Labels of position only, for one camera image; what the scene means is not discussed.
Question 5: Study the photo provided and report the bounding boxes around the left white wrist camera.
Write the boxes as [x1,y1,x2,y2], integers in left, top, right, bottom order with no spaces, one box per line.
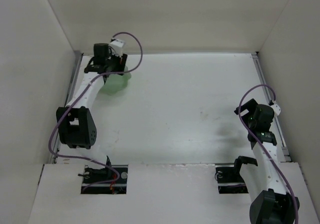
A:
[109,38,126,57]

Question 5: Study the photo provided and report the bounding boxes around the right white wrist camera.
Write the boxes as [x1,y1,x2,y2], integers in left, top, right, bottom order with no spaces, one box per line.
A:
[269,101,281,116]

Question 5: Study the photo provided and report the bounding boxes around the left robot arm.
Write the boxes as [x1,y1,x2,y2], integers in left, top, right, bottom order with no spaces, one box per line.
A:
[56,38,128,150]

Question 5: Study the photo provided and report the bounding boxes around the aluminium frame rail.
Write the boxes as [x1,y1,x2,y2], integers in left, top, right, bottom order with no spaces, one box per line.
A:
[51,50,83,153]
[251,51,292,162]

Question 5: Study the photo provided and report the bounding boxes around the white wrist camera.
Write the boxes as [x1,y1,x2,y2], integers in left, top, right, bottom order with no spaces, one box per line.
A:
[109,38,126,57]
[269,101,281,116]

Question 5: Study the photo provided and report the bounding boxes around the green wavy fruit bowl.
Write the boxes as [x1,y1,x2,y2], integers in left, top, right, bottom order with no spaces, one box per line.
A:
[99,73,132,95]

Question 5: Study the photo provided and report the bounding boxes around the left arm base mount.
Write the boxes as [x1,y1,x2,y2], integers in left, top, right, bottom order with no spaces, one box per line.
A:
[78,165,129,194]

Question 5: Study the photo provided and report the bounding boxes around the right aluminium frame rail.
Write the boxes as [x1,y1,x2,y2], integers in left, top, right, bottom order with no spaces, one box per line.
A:
[251,51,292,162]

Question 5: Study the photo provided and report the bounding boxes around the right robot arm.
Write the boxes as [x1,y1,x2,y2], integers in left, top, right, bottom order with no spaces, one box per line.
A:
[235,99,300,223]

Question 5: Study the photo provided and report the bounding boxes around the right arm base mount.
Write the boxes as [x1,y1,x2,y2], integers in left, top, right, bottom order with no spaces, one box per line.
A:
[214,166,248,194]

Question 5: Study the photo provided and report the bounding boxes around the left aluminium frame rail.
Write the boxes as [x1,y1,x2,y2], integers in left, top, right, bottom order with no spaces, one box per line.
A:
[51,50,83,153]

